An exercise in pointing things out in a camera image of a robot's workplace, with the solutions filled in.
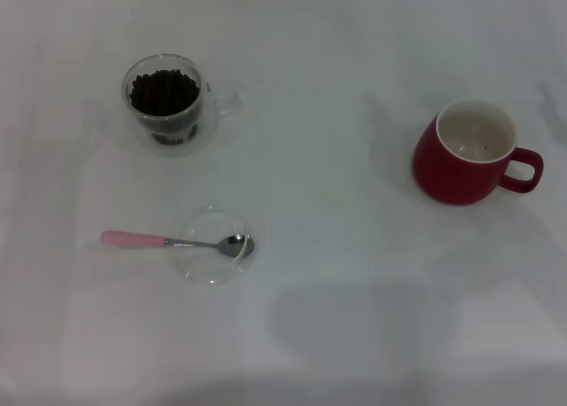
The clear double-wall glass cup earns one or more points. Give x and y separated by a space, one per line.
135 129

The red ceramic mug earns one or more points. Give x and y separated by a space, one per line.
447 175

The coffee beans pile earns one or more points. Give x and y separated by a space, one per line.
164 91

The clear glass saucer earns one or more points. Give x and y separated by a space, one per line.
208 268

